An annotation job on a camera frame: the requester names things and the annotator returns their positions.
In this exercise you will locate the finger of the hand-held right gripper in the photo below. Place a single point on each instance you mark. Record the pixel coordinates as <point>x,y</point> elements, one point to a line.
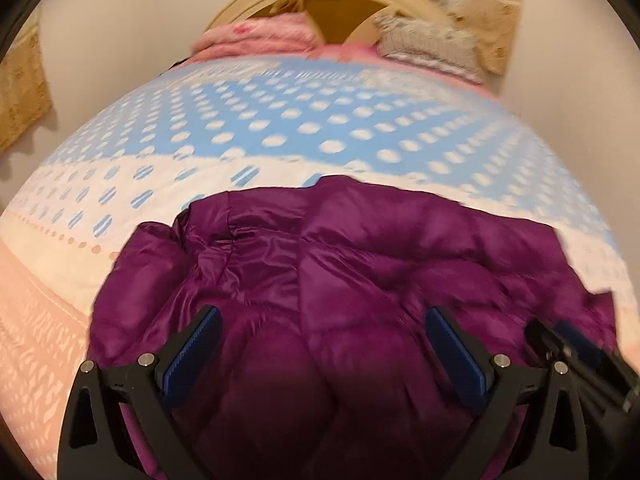
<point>545,340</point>
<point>582,340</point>

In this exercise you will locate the cream wooden bed headboard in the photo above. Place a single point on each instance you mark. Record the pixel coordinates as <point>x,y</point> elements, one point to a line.
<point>335,15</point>

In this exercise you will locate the beige floral window curtain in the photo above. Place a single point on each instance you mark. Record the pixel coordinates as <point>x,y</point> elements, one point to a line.
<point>22,95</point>
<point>495,25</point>

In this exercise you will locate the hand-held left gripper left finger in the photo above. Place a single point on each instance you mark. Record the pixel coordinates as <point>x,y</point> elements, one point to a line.
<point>192,350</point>

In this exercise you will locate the pink folded blanket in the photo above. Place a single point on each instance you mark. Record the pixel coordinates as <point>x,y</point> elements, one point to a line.
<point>260,35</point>

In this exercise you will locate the polka dot bedsheet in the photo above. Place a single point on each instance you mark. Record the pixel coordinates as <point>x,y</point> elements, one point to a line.
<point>300,110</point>

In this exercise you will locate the grey patterned pillow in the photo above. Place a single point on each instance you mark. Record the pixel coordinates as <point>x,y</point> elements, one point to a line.
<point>425,42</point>

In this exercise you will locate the purple puffer jacket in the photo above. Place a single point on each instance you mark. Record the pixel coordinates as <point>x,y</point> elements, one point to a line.
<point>350,270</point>

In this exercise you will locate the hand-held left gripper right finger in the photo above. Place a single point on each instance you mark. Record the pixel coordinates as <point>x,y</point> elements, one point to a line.
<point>457,355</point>

